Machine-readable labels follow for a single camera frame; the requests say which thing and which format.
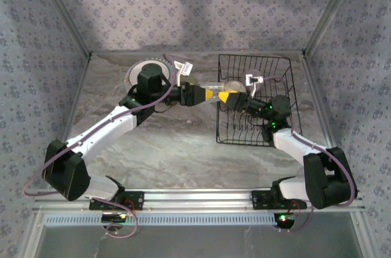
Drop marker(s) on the clear plastic tumbler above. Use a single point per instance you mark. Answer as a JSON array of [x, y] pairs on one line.
[[215, 87]]

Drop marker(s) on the green and white striped plate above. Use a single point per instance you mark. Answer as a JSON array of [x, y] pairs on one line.
[[167, 65]]

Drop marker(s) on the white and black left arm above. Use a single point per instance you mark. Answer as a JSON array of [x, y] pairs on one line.
[[100, 126]]

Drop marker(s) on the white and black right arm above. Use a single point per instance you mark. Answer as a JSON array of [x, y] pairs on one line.
[[327, 178]]

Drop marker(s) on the cream white ceramic bowl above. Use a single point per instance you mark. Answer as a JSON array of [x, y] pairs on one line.
[[235, 85]]

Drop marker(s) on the controller board with LED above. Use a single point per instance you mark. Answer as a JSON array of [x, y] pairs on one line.
[[284, 219], [113, 217]]

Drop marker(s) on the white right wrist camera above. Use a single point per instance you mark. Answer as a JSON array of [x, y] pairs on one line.
[[255, 82]]

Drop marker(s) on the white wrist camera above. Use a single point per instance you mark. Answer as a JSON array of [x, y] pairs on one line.
[[255, 82], [184, 70]]

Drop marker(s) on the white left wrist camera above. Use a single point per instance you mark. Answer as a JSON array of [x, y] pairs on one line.
[[184, 70]]

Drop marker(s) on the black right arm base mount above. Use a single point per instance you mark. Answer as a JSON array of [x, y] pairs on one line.
[[262, 200]]

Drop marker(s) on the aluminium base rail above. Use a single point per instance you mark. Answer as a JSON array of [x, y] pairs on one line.
[[195, 198]]

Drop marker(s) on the aluminium frame post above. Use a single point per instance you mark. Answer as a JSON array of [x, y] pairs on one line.
[[62, 10], [333, 7]]

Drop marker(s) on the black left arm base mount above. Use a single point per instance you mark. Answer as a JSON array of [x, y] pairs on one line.
[[134, 200]]

